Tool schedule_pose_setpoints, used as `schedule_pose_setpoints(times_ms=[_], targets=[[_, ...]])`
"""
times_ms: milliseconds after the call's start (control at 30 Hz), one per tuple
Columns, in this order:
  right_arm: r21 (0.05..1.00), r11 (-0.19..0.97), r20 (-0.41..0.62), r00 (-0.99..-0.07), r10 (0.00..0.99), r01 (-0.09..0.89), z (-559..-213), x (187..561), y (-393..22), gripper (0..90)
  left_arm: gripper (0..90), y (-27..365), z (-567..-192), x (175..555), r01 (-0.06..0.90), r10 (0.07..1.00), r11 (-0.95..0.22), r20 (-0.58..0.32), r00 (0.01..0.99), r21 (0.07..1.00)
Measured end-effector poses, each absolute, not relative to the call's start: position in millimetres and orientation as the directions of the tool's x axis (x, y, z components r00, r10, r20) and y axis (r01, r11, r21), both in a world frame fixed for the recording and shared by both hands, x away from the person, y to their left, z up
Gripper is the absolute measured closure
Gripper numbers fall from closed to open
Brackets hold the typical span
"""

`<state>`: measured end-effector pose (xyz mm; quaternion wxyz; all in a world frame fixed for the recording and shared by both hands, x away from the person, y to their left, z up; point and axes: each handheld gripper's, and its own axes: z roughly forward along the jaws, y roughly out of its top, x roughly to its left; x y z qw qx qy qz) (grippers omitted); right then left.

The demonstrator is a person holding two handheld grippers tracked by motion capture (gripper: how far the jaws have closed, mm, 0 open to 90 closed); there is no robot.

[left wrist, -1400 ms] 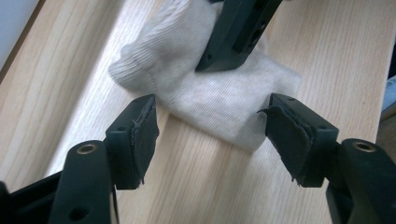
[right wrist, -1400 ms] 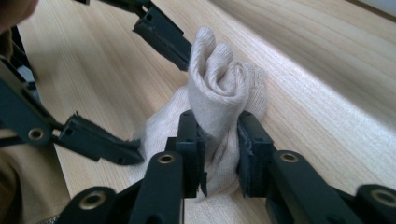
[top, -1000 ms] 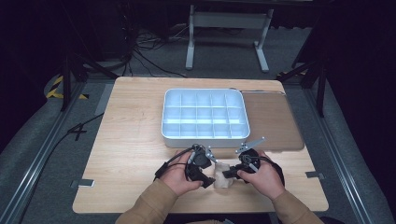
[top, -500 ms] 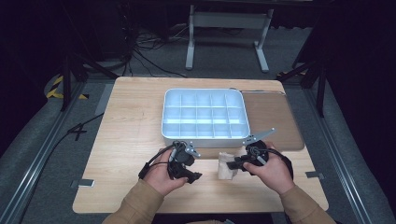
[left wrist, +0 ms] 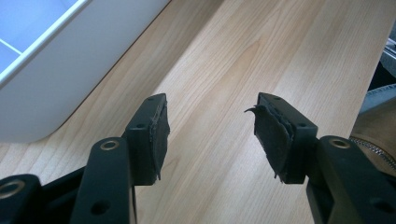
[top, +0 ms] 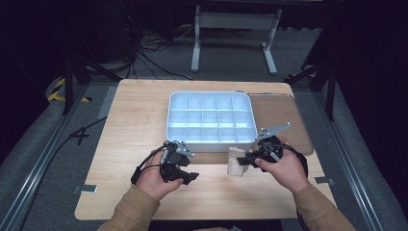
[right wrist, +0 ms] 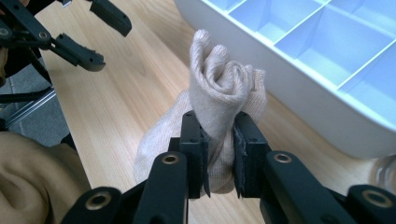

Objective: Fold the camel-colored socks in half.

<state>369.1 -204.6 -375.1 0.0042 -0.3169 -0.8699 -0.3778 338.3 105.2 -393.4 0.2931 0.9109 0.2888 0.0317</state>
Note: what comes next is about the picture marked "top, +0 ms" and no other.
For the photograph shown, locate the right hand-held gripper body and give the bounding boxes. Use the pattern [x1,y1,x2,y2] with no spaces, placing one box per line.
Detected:
[254,121,293,171]

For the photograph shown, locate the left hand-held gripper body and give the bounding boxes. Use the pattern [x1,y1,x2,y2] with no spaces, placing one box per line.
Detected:
[159,140,196,184]

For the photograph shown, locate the beige sock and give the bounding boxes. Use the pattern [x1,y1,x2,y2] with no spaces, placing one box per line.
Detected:
[226,146,250,177]

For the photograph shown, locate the white divided storage box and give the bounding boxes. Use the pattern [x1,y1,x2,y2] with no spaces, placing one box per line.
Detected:
[166,90,259,154]

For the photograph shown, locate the person's right hand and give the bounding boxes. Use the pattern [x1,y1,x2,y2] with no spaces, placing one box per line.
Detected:
[254,137,311,194]

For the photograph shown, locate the person's left hand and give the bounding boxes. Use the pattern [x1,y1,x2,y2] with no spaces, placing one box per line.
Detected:
[136,148,186,202]

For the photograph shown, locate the grey table clamp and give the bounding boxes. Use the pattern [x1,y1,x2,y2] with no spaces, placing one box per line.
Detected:
[315,176,335,187]
[72,184,98,194]

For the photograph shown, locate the black tripod stand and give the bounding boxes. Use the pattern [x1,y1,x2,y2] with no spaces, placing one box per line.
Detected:
[62,54,123,116]
[284,61,339,122]

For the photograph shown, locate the grey metal stand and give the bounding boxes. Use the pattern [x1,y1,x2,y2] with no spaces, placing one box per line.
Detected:
[191,4,283,76]

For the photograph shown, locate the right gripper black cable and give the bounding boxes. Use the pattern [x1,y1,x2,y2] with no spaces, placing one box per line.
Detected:
[265,141,309,178]

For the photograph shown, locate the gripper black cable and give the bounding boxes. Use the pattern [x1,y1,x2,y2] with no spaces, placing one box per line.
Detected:
[265,141,309,178]
[130,141,171,186]

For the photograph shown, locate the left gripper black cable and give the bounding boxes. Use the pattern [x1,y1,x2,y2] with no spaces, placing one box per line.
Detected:
[130,141,171,186]

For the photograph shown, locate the metal floor rail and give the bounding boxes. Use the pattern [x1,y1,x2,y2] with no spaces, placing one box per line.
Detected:
[0,84,90,231]
[311,90,386,231]

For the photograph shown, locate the black floor cable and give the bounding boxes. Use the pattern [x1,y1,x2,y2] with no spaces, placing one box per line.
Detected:
[17,115,109,231]

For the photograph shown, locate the bundle of black floor cables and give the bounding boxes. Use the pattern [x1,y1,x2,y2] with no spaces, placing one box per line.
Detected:
[124,28,194,81]

